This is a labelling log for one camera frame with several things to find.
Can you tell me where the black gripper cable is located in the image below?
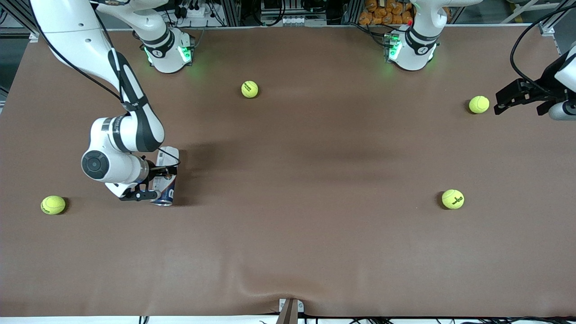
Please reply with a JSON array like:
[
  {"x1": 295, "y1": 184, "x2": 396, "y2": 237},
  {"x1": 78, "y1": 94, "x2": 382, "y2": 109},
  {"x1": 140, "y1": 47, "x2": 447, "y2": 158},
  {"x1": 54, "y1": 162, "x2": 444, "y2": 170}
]
[
  {"x1": 31, "y1": 0, "x2": 181, "y2": 168},
  {"x1": 510, "y1": 4, "x2": 576, "y2": 88}
]

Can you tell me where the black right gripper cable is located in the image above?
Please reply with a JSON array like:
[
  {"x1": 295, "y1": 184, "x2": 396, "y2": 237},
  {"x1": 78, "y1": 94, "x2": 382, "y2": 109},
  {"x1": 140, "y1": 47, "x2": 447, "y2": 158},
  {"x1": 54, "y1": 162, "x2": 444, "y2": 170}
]
[{"x1": 31, "y1": 0, "x2": 181, "y2": 168}]

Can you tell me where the slanted aluminium frame profile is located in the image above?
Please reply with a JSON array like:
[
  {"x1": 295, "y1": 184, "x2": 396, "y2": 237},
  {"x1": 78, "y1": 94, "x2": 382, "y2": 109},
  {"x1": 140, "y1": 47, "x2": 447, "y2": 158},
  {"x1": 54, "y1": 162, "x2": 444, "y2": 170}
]
[
  {"x1": 0, "y1": 0, "x2": 34, "y2": 31},
  {"x1": 538, "y1": 0, "x2": 576, "y2": 34}
]

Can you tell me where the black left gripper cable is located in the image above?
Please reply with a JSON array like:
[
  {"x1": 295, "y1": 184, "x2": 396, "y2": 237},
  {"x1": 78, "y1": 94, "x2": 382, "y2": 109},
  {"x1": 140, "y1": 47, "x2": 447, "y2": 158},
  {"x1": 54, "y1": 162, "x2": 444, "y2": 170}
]
[{"x1": 510, "y1": 4, "x2": 576, "y2": 88}]

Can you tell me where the aluminium frame post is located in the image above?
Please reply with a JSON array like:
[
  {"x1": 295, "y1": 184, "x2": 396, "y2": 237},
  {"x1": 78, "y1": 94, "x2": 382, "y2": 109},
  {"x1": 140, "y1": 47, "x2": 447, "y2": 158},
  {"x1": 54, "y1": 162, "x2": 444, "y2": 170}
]
[
  {"x1": 225, "y1": 0, "x2": 242, "y2": 27},
  {"x1": 344, "y1": 0, "x2": 363, "y2": 25}
]

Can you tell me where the pile of orange objects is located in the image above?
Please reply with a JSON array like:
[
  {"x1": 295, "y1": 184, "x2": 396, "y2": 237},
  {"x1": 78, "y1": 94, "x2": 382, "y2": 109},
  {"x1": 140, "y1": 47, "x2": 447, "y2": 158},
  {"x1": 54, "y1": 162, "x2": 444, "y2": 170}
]
[{"x1": 359, "y1": 0, "x2": 414, "y2": 25}]

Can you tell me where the grey electronics box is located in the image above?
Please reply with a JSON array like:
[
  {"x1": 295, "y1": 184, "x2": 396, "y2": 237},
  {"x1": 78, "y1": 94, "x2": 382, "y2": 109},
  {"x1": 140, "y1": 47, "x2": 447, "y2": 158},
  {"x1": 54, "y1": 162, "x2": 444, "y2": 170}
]
[{"x1": 260, "y1": 0, "x2": 328, "y2": 27}]

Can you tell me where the brown camera post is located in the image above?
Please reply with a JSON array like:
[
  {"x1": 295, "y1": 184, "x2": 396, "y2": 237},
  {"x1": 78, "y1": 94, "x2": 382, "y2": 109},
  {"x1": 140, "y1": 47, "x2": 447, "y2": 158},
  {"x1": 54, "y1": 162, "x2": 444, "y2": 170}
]
[{"x1": 276, "y1": 300, "x2": 298, "y2": 324}]

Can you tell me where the grey metal bracket plate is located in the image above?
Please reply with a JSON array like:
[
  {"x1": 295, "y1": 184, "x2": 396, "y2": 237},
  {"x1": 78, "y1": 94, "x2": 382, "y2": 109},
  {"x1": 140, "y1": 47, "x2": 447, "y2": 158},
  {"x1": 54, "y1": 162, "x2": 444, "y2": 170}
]
[{"x1": 279, "y1": 298, "x2": 305, "y2": 314}]

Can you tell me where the white slanted bar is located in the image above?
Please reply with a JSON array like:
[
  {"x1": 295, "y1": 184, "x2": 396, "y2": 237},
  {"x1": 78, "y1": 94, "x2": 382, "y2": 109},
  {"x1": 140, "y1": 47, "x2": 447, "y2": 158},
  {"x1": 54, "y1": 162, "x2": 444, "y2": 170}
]
[{"x1": 502, "y1": 0, "x2": 563, "y2": 24}]

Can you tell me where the white blue tennis can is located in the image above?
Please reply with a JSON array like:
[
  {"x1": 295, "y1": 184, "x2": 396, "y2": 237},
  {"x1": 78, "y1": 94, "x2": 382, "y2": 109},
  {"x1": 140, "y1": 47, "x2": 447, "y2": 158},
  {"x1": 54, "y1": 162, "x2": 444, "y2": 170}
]
[{"x1": 151, "y1": 146, "x2": 180, "y2": 206}]

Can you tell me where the brown table cloth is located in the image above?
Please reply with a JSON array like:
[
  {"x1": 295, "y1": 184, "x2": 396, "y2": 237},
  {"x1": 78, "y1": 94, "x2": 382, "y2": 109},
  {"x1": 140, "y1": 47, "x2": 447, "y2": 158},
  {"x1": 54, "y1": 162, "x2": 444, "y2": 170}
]
[{"x1": 0, "y1": 25, "x2": 576, "y2": 318}]

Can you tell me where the white power strip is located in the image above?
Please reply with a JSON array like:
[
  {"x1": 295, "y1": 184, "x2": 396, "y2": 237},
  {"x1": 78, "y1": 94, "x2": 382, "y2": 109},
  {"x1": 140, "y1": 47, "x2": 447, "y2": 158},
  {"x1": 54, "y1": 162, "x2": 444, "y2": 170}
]
[{"x1": 178, "y1": 4, "x2": 207, "y2": 21}]

